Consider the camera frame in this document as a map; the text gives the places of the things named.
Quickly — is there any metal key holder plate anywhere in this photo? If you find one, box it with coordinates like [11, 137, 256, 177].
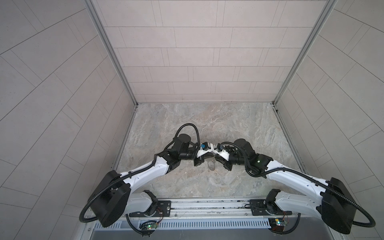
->
[207, 158, 216, 171]

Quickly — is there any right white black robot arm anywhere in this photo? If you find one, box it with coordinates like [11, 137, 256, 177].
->
[215, 139, 358, 235]

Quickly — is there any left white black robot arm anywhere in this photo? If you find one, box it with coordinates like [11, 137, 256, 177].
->
[79, 134, 213, 227]

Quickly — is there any right circuit board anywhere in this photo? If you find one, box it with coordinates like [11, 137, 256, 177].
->
[268, 218, 288, 233]

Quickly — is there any circuit board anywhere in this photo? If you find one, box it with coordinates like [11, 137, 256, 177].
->
[268, 218, 288, 233]
[140, 221, 159, 231]

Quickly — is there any left circuit board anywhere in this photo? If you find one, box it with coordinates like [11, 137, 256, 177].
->
[140, 221, 159, 231]

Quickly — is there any perforated vent strip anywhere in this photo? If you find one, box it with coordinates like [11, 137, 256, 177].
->
[94, 219, 271, 231]

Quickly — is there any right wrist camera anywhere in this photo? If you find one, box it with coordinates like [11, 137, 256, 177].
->
[213, 144, 230, 162]

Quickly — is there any aluminium mounting rail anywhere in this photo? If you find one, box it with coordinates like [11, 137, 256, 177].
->
[157, 192, 321, 219]

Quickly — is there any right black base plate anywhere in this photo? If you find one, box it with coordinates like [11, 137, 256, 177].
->
[249, 200, 284, 216]

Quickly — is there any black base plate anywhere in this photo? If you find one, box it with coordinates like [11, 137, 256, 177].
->
[249, 200, 284, 216]
[129, 201, 172, 218]

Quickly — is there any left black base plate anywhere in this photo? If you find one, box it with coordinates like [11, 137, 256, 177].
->
[129, 201, 172, 218]

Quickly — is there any right black corrugated cable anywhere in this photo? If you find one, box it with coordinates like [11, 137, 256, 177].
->
[218, 141, 376, 228]

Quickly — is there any black corrugated cable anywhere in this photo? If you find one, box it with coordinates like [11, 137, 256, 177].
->
[218, 141, 376, 228]
[78, 123, 201, 223]

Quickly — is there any left black corrugated cable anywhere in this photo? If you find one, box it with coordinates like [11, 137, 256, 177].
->
[78, 123, 201, 223]

